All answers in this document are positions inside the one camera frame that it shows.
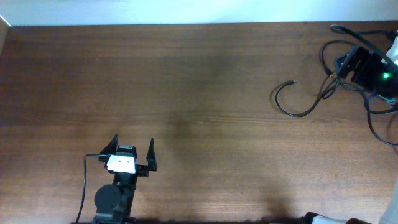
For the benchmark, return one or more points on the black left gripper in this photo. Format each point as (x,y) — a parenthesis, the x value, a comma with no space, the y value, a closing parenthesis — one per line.
(142,170)

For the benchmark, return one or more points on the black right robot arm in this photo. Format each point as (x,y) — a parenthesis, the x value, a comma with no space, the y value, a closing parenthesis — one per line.
(369,72)

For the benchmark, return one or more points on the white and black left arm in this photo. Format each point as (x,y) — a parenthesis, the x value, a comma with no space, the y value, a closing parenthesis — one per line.
(114,201)

